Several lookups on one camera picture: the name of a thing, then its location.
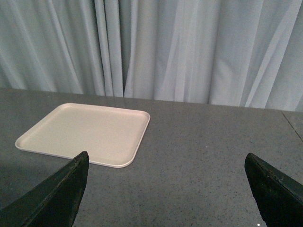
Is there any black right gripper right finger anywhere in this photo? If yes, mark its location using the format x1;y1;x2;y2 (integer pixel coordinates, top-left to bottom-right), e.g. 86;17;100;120
244;153;303;227

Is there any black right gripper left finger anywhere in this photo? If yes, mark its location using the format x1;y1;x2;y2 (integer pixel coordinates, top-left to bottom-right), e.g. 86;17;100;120
0;151;89;227

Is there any pale grey curtain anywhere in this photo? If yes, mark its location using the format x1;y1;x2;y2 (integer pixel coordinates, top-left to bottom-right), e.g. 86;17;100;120
0;0;303;111

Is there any beige rectangular tray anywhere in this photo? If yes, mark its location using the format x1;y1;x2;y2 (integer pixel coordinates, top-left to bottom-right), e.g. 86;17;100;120
15;103;151;168

